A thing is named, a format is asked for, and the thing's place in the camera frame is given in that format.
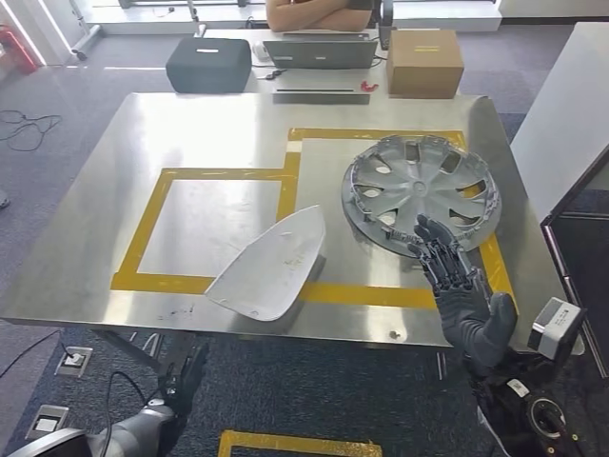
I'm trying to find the steel floor socket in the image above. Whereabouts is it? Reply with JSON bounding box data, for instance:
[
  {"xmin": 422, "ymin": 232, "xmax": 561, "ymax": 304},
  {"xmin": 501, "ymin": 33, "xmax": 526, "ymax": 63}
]
[
  {"xmin": 54, "ymin": 345, "xmax": 94, "ymax": 378},
  {"xmin": 24, "ymin": 405, "xmax": 69, "ymax": 442}
]

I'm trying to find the dark framed cabinet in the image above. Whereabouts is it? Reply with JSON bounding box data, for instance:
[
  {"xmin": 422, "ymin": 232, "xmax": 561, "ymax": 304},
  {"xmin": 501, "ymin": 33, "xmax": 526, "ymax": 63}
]
[{"xmin": 541, "ymin": 145, "xmax": 609, "ymax": 380}]

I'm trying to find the black floor cable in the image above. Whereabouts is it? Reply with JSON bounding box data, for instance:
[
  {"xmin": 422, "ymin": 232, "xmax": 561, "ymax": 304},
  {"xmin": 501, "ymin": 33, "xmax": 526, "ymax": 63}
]
[{"xmin": 0, "ymin": 109, "xmax": 63, "ymax": 152}]

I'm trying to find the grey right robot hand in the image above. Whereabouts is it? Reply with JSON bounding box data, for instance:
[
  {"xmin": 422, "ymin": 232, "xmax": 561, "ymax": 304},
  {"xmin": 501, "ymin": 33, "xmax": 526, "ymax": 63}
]
[{"xmin": 408, "ymin": 214, "xmax": 518, "ymax": 373}]

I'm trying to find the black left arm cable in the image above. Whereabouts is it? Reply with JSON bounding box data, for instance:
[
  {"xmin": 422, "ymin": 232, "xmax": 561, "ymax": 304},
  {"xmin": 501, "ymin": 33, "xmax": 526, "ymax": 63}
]
[{"xmin": 102, "ymin": 370, "xmax": 163, "ymax": 457}]

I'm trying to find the flat grey tray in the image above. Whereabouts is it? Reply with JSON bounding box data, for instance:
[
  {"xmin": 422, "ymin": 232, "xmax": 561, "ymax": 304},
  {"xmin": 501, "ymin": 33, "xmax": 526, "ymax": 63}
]
[{"xmin": 272, "ymin": 87, "xmax": 371, "ymax": 106}]

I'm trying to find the steel workbench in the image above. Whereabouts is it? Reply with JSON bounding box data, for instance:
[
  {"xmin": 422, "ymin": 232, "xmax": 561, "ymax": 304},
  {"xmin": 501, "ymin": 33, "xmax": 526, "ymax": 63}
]
[{"xmin": 0, "ymin": 92, "xmax": 586, "ymax": 380}]

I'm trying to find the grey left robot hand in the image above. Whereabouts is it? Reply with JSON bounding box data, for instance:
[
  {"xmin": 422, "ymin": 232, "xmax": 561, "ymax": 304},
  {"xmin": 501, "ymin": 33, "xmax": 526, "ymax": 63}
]
[{"xmin": 158, "ymin": 343, "xmax": 211, "ymax": 418}]

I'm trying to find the white plastic car part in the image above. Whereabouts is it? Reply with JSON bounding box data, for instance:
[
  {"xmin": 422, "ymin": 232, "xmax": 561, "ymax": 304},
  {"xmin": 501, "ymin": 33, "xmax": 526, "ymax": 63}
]
[{"xmin": 204, "ymin": 205, "xmax": 327, "ymax": 323}]

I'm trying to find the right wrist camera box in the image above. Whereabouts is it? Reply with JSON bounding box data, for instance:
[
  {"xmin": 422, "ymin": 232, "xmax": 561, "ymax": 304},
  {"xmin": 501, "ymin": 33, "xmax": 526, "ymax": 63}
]
[{"xmin": 527, "ymin": 297, "xmax": 586, "ymax": 361}]

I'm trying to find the white desk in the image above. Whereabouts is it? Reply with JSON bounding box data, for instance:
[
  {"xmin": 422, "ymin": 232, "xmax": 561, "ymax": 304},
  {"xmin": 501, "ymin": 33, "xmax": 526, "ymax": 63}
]
[{"xmin": 200, "ymin": 28, "xmax": 460, "ymax": 96}]

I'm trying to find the cardboard box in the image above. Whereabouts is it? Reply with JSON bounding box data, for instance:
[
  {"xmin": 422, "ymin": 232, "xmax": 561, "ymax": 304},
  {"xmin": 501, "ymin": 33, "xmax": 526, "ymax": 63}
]
[{"xmin": 386, "ymin": 28, "xmax": 465, "ymax": 100}]

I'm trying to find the black office chair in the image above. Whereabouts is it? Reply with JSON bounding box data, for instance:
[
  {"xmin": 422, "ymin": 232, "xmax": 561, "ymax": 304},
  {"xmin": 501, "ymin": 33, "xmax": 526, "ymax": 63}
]
[{"xmin": 378, "ymin": 0, "xmax": 395, "ymax": 50}]

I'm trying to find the white partition panel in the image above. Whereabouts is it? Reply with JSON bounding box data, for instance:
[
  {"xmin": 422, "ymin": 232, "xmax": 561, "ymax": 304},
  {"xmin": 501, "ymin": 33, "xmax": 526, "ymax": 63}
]
[{"xmin": 510, "ymin": 22, "xmax": 609, "ymax": 223}]

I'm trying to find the grey wheel cover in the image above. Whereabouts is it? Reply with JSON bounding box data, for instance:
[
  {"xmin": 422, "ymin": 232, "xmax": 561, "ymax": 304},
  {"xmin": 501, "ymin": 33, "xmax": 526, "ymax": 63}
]
[{"xmin": 341, "ymin": 133, "xmax": 503, "ymax": 259}]

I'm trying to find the grey metal tube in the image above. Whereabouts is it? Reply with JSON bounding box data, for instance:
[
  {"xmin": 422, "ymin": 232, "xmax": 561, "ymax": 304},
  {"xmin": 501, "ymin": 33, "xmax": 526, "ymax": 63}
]
[{"xmin": 71, "ymin": 0, "xmax": 102, "ymax": 61}]

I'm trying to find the black carry case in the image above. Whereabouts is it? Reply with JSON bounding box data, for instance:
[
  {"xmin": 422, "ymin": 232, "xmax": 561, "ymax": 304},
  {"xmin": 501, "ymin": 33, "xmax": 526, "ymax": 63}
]
[{"xmin": 165, "ymin": 36, "xmax": 253, "ymax": 94}]

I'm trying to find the grey equipment box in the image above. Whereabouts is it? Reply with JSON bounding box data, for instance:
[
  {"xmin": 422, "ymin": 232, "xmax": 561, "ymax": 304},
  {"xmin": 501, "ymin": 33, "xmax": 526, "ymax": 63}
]
[{"xmin": 262, "ymin": 34, "xmax": 379, "ymax": 70}]

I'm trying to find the long black socket cable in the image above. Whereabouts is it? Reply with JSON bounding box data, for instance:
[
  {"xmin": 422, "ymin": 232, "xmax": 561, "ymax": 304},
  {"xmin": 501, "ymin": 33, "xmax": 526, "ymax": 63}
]
[{"xmin": 0, "ymin": 328, "xmax": 72, "ymax": 380}]

